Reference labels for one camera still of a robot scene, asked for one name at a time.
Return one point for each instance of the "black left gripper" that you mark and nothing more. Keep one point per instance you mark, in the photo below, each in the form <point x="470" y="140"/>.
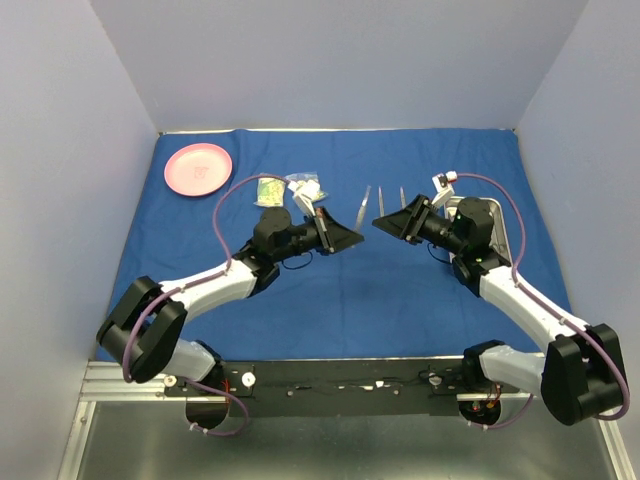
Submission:
<point x="333" y="236"/>

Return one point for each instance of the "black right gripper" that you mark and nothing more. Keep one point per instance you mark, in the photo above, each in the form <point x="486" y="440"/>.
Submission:
<point x="403" y="224"/>

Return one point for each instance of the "steel scissors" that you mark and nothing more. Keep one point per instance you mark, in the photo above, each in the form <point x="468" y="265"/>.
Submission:
<point x="402" y="197"/>
<point x="381" y="204"/>

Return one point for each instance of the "steel tweezers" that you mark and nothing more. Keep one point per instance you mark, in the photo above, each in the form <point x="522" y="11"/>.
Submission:
<point x="362" y="210"/>

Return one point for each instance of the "green gauze packet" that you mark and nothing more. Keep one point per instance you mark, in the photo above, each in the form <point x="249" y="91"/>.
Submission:
<point x="270" y="192"/>
<point x="318" y="193"/>

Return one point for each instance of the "steel instrument tray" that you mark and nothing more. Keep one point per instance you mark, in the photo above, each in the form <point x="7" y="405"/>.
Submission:
<point x="499" y="239"/>

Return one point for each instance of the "blue surgical drape cloth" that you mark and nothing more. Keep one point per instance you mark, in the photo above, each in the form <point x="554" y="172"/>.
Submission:
<point x="381" y="298"/>

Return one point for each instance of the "pink plastic plate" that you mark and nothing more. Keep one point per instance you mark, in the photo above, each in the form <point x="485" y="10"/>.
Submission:
<point x="198" y="169"/>

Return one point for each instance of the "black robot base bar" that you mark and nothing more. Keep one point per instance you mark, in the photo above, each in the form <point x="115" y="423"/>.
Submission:
<point x="343" y="387"/>

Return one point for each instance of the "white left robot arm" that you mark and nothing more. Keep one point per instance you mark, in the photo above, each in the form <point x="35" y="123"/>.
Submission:
<point x="143" y="331"/>

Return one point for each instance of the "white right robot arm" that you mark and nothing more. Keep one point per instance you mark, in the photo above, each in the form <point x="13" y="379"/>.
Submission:
<point x="580" y="373"/>

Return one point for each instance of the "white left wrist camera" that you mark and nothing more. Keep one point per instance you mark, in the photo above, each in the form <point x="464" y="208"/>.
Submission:
<point x="303" y="194"/>

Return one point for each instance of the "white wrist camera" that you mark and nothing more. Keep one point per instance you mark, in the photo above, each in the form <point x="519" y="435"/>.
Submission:
<point x="443" y="183"/>
<point x="303" y="194"/>

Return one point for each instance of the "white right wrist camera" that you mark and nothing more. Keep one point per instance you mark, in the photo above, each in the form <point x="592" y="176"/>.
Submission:
<point x="443" y="183"/>

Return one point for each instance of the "aluminium table edge rail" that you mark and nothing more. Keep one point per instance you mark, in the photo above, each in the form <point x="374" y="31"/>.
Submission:
<point x="312" y="130"/>

